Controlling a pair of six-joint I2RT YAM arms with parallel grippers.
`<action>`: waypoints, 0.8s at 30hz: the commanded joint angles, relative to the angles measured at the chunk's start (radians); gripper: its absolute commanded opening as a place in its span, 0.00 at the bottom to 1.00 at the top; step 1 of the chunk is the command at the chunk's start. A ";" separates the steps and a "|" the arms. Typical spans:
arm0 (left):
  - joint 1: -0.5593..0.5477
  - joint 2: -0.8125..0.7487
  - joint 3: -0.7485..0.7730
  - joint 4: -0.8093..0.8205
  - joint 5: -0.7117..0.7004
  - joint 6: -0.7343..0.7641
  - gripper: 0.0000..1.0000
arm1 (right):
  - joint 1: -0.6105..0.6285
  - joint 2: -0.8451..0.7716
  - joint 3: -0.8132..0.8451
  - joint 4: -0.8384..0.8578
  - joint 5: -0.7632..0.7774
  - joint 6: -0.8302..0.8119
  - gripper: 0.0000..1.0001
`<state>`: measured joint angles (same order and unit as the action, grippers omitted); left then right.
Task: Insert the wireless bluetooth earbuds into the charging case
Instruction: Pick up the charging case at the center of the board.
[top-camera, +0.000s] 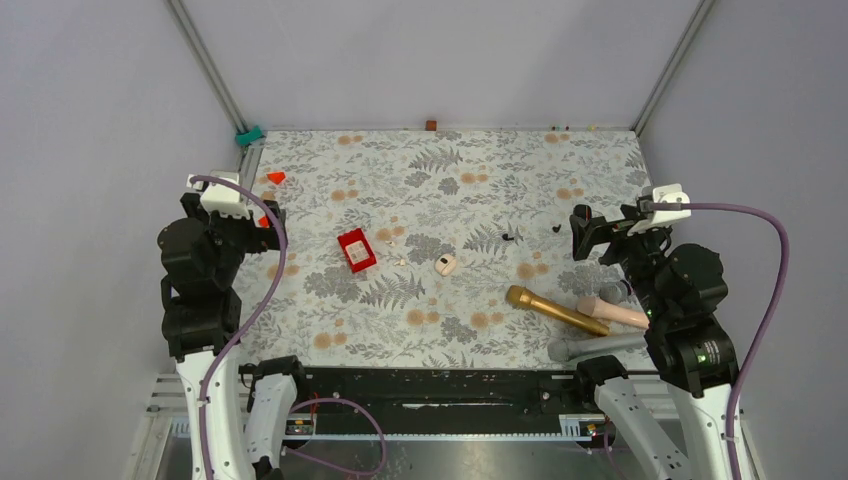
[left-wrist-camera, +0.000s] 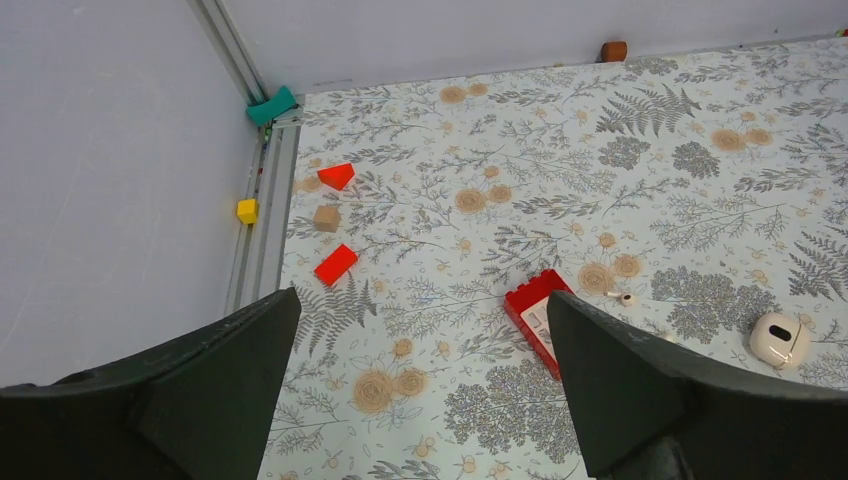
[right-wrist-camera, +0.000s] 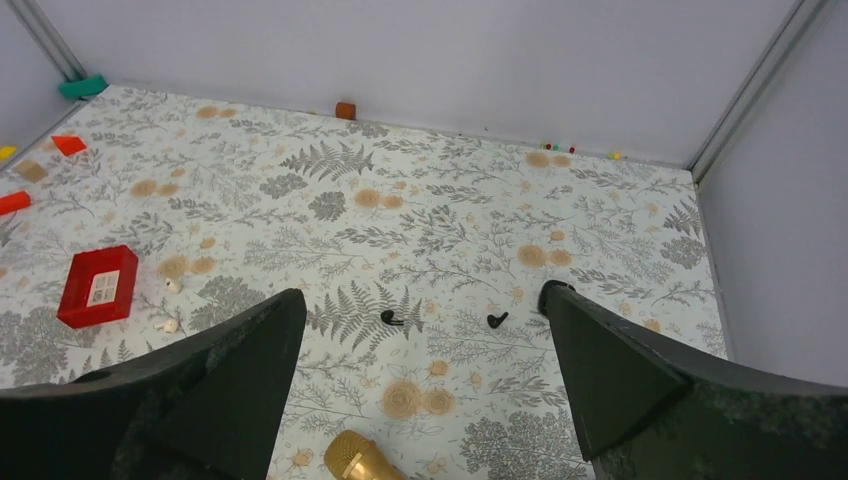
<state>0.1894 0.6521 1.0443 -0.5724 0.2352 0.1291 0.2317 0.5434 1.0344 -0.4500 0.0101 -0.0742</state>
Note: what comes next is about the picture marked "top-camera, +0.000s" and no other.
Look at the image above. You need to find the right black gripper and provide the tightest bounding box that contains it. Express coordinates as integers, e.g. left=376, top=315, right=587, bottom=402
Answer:
left=567, top=202, right=671, bottom=321

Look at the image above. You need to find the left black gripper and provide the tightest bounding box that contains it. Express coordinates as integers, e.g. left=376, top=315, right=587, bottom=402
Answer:
left=185, top=191, right=286, bottom=283

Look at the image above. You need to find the pink earbud charging case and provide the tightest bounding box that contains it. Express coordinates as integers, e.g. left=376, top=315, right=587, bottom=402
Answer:
left=434, top=254, right=458, bottom=277

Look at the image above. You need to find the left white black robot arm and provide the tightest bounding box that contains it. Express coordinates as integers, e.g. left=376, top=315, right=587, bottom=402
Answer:
left=157, top=193, right=311, bottom=479

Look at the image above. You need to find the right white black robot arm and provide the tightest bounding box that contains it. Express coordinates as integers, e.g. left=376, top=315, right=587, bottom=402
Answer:
left=569, top=197, right=755, bottom=479

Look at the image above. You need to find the red triangular block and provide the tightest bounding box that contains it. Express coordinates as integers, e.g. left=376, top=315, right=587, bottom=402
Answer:
left=266, top=171, right=286, bottom=185

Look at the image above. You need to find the purple glitter microphone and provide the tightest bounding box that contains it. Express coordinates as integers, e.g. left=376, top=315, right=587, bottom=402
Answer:
left=598, top=280, right=632, bottom=305

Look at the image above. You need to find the pink microphone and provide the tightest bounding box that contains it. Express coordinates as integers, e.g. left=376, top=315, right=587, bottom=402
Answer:
left=577, top=297, right=650, bottom=330

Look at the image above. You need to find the gold microphone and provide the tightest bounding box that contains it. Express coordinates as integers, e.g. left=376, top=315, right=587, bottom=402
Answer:
left=506, top=285, right=610, bottom=336

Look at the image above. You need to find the teal block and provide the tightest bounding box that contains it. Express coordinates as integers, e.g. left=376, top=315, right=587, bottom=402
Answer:
left=235, top=126, right=264, bottom=147

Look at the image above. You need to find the red box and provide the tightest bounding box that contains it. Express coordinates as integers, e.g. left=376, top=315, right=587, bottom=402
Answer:
left=337, top=228, right=377, bottom=274

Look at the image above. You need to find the grey microphone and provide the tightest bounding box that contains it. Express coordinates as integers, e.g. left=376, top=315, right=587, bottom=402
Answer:
left=547, top=333, right=647, bottom=363

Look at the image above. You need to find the floral table mat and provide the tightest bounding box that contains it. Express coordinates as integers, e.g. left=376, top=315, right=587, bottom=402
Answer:
left=234, top=130, right=649, bottom=369

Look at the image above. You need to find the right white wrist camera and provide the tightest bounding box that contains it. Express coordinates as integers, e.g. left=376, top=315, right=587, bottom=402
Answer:
left=628, top=184, right=692, bottom=236

